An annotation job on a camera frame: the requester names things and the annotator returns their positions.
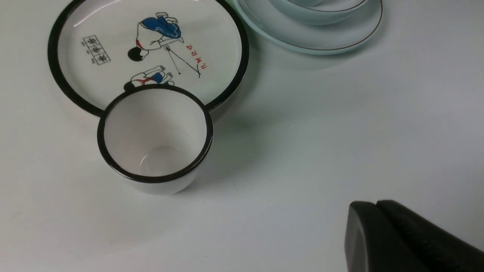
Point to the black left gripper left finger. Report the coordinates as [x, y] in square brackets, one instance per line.
[372, 244]

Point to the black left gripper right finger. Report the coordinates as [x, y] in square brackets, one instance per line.
[438, 250]

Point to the pale green large bowl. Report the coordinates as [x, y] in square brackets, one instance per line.
[318, 12]

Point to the pale green round plate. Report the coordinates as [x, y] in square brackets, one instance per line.
[337, 33]

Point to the black-rimmed white cup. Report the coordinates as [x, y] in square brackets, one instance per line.
[156, 137]

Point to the black-rimmed illustrated plate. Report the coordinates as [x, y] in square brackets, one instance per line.
[99, 49]

